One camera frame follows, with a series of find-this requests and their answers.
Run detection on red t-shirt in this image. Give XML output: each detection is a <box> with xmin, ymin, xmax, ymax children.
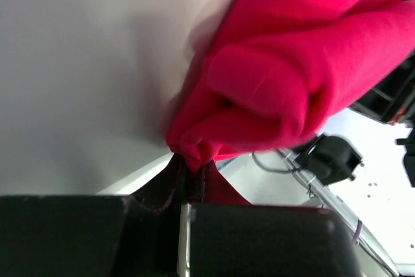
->
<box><xmin>166</xmin><ymin>0</ymin><xmax>414</xmax><ymax>204</ymax></box>

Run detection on aluminium table frame rail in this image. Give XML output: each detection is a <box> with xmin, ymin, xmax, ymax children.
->
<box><xmin>280</xmin><ymin>151</ymin><xmax>414</xmax><ymax>276</ymax></box>

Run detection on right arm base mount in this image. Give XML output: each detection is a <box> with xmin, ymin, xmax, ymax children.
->
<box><xmin>292</xmin><ymin>134</ymin><xmax>362</xmax><ymax>186</ymax></box>

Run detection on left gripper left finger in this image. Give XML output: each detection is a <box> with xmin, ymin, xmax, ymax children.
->
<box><xmin>0</xmin><ymin>152</ymin><xmax>189</xmax><ymax>277</ymax></box>

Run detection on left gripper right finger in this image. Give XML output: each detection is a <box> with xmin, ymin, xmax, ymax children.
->
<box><xmin>186</xmin><ymin>163</ymin><xmax>362</xmax><ymax>277</ymax></box>

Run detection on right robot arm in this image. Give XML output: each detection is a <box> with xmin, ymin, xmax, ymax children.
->
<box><xmin>350</xmin><ymin>52</ymin><xmax>414</xmax><ymax>186</ymax></box>

